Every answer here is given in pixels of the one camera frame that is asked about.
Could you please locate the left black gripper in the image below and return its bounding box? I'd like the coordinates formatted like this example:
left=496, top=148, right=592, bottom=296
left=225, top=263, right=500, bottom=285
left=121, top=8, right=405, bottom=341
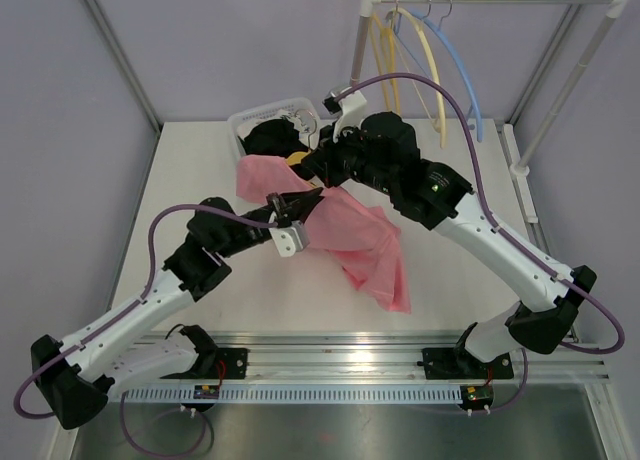
left=217, top=189, right=325, bottom=259

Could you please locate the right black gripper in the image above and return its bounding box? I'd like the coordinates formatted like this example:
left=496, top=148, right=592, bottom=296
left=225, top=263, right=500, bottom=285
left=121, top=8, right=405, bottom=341
left=305, top=119, right=397, bottom=197

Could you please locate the yellow hanger back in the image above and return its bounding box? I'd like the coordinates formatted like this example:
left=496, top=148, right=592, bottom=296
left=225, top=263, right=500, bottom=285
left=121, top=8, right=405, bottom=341
left=284, top=107, right=324, bottom=189

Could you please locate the yellow hanger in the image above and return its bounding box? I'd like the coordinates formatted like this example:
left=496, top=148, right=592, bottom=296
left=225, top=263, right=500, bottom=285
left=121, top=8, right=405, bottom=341
left=284, top=107, right=324, bottom=189
left=369, top=11, right=401, bottom=115

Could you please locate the green and white t shirt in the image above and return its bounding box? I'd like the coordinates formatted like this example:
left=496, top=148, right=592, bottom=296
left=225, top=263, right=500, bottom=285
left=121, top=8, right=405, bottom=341
left=276, top=109, right=317, bottom=135

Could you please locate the black t shirt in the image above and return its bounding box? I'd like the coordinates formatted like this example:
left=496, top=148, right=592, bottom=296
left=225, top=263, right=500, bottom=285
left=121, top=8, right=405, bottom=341
left=241, top=118, right=301, bottom=158

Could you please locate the pink t shirt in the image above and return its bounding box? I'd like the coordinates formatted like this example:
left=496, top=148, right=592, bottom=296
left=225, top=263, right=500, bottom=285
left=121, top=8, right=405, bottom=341
left=236, top=155, right=411, bottom=314

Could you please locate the cream plastic hanger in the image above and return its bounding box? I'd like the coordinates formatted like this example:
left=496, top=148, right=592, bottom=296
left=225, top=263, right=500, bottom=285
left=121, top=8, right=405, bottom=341
left=391, top=1, right=448, bottom=149

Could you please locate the yellow hanger front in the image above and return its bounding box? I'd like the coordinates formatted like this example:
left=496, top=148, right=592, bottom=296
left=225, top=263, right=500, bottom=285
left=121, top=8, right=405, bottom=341
left=369, top=11, right=401, bottom=115

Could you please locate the light blue hanger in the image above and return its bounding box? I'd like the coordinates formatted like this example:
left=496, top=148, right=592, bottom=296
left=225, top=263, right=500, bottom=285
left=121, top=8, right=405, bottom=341
left=386, top=8, right=484, bottom=143

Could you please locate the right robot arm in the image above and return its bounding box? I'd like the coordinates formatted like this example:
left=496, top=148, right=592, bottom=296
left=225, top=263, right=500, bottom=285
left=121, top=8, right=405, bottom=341
left=301, top=112, right=596, bottom=377

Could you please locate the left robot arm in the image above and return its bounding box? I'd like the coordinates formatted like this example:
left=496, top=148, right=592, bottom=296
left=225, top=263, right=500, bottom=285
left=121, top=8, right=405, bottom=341
left=25, top=188, right=323, bottom=430

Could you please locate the white plastic basket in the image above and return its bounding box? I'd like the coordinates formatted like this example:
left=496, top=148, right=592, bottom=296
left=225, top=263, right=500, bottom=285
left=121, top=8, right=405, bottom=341
left=226, top=97, right=321, bottom=162

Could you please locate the metal clothes rack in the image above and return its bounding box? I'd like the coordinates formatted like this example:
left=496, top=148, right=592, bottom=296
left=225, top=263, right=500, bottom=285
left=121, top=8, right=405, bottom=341
left=351, top=0, right=639, bottom=225

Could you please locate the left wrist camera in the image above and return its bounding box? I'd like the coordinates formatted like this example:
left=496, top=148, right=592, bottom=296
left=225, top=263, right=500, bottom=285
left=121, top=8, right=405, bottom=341
left=270, top=220, right=310, bottom=258

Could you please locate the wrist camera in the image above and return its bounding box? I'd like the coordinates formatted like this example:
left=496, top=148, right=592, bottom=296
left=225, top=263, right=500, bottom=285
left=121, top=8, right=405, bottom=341
left=270, top=220, right=310, bottom=258
left=323, top=86, right=367, bottom=143

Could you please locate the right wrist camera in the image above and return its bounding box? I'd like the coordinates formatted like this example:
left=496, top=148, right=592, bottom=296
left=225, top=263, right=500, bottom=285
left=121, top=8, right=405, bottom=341
left=323, top=86, right=367, bottom=143

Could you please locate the aluminium mounting rail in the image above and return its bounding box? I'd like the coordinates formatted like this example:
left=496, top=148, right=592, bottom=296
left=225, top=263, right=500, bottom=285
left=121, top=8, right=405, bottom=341
left=211, top=332, right=610, bottom=384

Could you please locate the white slotted cable duct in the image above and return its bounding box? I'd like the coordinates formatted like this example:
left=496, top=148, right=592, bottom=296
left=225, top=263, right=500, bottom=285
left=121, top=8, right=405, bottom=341
left=125, top=383, right=462, bottom=405

